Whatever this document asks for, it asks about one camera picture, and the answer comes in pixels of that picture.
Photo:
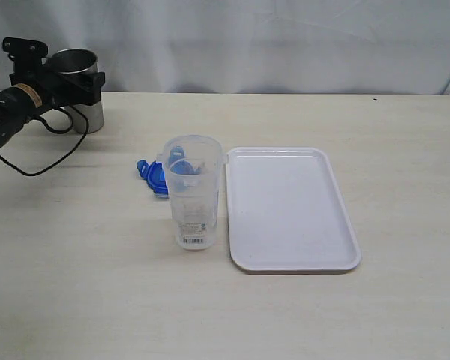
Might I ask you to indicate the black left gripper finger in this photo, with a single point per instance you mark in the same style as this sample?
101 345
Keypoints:
88 82

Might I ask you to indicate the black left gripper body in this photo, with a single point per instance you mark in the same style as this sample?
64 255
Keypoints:
32 66

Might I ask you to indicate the stainless steel tumbler cup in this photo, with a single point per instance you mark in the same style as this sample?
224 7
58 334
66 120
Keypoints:
88 108

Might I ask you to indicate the blue plastic container lid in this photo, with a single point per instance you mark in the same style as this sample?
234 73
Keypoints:
154 175

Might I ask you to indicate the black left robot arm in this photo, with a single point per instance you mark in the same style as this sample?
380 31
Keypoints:
19 104

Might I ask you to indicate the clear plastic tall container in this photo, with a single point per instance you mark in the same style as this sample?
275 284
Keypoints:
194 199

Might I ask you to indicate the white rectangular plastic tray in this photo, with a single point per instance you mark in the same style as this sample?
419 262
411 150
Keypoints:
286 213

